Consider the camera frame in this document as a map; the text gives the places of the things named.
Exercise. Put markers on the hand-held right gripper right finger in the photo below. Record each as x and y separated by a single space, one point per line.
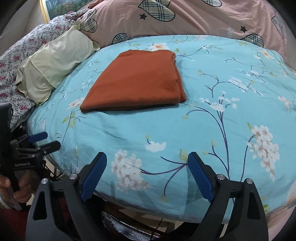
200 178

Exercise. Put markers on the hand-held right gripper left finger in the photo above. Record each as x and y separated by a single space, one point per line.
94 178

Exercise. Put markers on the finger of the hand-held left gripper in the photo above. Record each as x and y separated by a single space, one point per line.
38 137
49 148

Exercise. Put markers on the orange knit sweater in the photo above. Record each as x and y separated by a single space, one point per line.
138 81

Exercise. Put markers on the person's left hand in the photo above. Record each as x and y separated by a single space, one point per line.
26 185

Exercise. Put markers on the silver foil bag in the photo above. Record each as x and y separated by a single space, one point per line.
120 227

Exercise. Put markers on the blue floral quilt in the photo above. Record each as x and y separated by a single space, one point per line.
161 129

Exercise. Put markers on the dark red cloth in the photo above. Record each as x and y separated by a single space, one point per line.
11 222

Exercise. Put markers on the cream pillow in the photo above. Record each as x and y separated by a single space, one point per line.
53 60

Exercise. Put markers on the rose print floral sheet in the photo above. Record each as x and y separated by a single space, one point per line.
13 62

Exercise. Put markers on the pale pink bed sheet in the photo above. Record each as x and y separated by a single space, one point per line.
284 208

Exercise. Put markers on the gold framed landscape painting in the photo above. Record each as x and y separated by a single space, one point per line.
62 8

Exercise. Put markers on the pink heart print duvet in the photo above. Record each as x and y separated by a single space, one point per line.
196 18

